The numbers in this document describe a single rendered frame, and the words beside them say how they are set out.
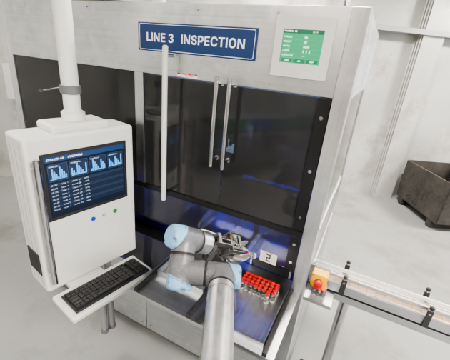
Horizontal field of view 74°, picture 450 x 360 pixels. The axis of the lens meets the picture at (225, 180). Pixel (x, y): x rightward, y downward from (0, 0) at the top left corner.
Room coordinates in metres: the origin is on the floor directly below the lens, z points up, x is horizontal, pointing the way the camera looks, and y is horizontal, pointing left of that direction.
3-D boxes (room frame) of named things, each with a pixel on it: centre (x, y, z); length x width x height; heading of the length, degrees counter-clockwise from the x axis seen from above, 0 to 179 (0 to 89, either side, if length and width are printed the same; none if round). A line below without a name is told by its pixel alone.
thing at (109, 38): (2.02, 0.30, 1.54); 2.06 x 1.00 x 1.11; 65
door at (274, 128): (1.26, -0.18, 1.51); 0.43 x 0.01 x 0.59; 65
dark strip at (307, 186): (1.17, -0.35, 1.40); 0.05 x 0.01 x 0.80; 65
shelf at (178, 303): (1.14, -0.03, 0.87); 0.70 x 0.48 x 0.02; 65
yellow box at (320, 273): (1.14, -0.49, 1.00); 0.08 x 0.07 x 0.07; 155
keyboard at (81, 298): (1.17, 0.53, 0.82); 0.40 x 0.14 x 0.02; 144
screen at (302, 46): (1.21, -0.23, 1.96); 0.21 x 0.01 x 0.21; 65
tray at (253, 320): (1.03, -0.16, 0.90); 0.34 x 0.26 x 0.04; 155
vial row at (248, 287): (1.11, -0.20, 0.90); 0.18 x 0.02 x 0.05; 65
